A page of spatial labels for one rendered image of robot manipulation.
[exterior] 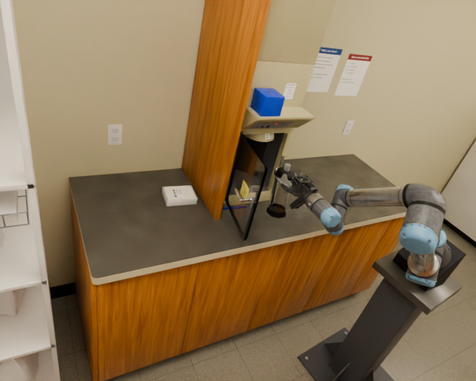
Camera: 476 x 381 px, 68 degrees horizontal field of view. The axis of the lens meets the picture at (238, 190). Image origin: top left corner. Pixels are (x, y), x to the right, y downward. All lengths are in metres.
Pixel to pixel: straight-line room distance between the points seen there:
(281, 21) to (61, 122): 1.10
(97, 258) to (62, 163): 0.64
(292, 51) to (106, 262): 1.17
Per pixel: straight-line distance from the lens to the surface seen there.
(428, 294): 1.96
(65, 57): 1.79
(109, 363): 2.09
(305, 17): 1.64
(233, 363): 2.43
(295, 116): 1.65
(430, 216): 1.33
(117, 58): 1.82
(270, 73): 1.62
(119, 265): 1.54
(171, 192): 1.87
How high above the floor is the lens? 2.07
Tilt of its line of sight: 33 degrees down
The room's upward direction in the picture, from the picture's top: 14 degrees clockwise
